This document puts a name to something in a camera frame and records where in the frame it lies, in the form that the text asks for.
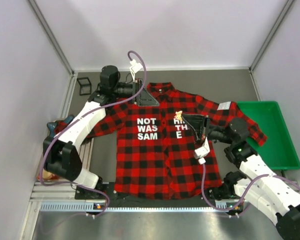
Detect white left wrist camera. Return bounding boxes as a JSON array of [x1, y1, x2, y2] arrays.
[[129, 59, 143, 82]]

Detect red black plaid shirt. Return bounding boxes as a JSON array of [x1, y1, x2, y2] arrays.
[[89, 82, 267, 200]]

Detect orange brown cup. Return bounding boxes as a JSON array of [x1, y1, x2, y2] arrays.
[[41, 169, 59, 182]]

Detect small black brooch box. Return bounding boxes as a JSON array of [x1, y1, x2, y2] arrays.
[[76, 77, 92, 96]]

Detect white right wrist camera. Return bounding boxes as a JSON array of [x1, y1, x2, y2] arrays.
[[194, 138, 210, 165]]

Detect slotted grey cable duct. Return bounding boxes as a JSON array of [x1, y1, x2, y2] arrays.
[[39, 199, 248, 213]]

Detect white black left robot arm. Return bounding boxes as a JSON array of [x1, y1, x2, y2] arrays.
[[43, 65, 159, 192]]

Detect small gold brooch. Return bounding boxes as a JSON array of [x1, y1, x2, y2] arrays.
[[174, 110, 183, 122]]

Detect blue star-shaped dish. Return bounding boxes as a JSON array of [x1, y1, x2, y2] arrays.
[[46, 114, 75, 137]]

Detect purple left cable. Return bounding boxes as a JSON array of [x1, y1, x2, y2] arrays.
[[39, 50, 148, 216]]

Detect green plastic bin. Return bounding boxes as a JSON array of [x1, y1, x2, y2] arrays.
[[237, 101, 300, 171]]

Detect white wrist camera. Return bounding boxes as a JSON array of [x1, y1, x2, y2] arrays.
[[194, 138, 210, 165], [129, 59, 143, 82]]

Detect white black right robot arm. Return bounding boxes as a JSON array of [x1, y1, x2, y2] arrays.
[[174, 111, 300, 240]]

